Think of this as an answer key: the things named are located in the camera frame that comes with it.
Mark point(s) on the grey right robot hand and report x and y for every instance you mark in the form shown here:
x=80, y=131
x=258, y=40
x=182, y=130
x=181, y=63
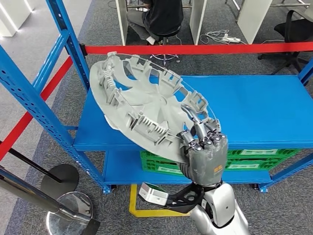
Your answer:
x=207, y=162

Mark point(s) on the grey plastic wheel hubcap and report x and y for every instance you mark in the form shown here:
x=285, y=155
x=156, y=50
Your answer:
x=146, y=107

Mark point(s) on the blue metal shelf rack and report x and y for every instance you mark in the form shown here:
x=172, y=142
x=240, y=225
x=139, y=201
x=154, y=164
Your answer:
x=256, y=110

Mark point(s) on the green plastic crate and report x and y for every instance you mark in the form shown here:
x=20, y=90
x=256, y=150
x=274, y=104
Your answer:
x=156, y=163
x=264, y=160

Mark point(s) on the red barrier belt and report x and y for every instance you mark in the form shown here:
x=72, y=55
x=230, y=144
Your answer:
x=207, y=48
x=22, y=125

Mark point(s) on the black stool chrome base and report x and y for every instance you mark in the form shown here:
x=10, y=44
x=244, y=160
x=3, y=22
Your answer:
x=165, y=58

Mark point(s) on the white power strip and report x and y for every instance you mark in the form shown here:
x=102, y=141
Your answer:
x=232, y=39

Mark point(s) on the person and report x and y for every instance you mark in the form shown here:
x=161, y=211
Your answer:
x=164, y=14

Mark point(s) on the black office chair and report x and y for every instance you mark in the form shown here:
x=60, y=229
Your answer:
x=292, y=30

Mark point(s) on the white partition block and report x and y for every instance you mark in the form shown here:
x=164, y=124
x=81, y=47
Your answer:
x=12, y=14

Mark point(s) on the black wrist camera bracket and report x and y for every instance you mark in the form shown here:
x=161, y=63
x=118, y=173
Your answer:
x=185, y=199

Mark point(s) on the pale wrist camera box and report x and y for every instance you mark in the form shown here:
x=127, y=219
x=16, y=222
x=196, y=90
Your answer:
x=152, y=194

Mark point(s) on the black stanchion post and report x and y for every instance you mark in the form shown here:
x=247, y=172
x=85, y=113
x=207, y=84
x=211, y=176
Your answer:
x=61, y=178

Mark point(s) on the chrome stanchion post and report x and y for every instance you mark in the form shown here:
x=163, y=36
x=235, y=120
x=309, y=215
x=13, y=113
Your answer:
x=32, y=196

